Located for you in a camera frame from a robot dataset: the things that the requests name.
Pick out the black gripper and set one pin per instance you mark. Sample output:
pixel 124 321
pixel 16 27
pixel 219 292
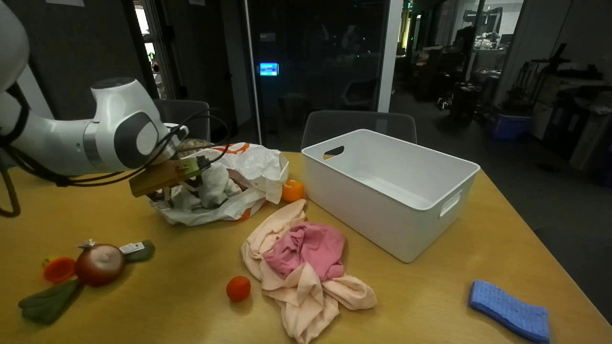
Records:
pixel 169 195

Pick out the white towel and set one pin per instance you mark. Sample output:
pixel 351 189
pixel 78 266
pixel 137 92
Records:
pixel 213 184

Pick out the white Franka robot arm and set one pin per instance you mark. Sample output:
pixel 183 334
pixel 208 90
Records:
pixel 70 136

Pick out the red tomato toy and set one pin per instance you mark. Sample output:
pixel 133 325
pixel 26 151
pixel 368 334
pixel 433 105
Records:
pixel 60 270

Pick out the clear bag of rubber bands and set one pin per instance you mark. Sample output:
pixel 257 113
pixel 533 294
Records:
pixel 194 145

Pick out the small green white-labelled packet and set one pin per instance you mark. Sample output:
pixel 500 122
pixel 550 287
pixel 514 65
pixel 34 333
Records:
pixel 135 248

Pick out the white plastic shopping bag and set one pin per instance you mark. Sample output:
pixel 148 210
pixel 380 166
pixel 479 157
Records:
pixel 256 172

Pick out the red apple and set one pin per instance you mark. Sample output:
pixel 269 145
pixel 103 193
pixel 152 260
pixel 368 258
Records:
pixel 101 264

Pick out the small red tomato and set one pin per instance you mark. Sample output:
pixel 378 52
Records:
pixel 238 289

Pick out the orange tangerine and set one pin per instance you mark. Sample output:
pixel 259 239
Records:
pixel 294 189

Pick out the magenta pink cloth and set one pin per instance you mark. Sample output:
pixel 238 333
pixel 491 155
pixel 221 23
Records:
pixel 307 250

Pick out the small blue lit screen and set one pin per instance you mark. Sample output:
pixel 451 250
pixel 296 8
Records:
pixel 269 69

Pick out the pink meat package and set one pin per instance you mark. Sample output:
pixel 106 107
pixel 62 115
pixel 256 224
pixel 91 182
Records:
pixel 307 306

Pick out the white plastic storage bin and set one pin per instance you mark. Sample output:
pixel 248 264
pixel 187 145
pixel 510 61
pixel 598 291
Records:
pixel 384 203

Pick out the blue sponge cloth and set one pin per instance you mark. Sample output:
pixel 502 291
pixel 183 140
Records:
pixel 510 310

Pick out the tan wrist camera bar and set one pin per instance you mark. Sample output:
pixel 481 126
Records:
pixel 156 178

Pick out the white window frame post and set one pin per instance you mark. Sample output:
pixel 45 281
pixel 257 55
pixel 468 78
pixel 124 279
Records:
pixel 389 57

